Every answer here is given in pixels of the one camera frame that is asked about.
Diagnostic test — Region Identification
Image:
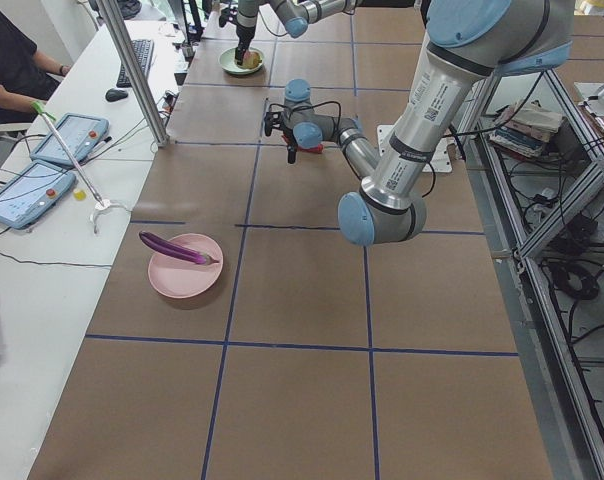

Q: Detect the seated person in black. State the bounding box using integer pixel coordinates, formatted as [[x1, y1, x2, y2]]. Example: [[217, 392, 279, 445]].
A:
[[0, 11, 71, 123]]

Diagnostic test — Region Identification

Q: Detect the purple eggplant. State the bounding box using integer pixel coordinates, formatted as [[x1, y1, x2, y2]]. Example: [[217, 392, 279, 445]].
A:
[[138, 231, 219, 265]]

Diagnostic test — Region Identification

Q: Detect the red chili pepper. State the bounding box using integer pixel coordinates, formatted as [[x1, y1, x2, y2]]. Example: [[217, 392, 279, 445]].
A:
[[298, 144, 324, 154]]

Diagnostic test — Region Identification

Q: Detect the stack of magazines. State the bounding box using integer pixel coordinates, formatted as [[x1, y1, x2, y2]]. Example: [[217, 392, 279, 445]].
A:
[[488, 100, 564, 158]]

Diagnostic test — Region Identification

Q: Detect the black keyboard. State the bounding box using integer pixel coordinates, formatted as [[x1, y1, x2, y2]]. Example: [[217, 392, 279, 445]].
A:
[[115, 38, 156, 88]]

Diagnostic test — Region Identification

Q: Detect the aluminium frame post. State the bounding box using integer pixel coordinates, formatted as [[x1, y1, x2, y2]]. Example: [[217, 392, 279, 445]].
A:
[[97, 0, 169, 148]]

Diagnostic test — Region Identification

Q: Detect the teach pendant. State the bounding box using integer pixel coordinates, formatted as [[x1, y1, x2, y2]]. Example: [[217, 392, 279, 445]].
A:
[[0, 160, 77, 230], [30, 113, 110, 169]]

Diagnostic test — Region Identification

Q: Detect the metal rod tool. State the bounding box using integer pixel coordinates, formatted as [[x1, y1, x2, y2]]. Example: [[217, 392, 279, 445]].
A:
[[32, 101, 130, 234]]

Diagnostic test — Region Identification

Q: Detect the near teach pendant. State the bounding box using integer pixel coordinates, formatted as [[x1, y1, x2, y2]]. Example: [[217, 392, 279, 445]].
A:
[[0, 160, 77, 230]]

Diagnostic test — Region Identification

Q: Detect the pink plate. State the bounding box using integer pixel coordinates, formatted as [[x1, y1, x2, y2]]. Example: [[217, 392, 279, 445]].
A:
[[148, 233, 224, 299]]

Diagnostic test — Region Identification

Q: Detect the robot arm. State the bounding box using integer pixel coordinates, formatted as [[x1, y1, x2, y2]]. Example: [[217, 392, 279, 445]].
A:
[[218, 0, 431, 59], [281, 1, 573, 246]]

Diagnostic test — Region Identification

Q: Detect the green plate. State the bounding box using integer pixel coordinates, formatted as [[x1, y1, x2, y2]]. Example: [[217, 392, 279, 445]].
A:
[[218, 47, 264, 76]]

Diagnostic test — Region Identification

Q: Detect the black computer mouse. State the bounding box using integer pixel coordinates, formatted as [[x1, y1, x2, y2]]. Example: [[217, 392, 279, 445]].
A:
[[105, 88, 128, 103]]

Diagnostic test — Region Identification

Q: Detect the far teach pendant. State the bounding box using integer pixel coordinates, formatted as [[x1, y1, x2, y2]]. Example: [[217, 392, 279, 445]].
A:
[[30, 113, 110, 169]]

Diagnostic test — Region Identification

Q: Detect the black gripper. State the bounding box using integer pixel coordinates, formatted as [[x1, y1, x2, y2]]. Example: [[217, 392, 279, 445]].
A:
[[282, 127, 299, 164], [235, 27, 255, 55]]

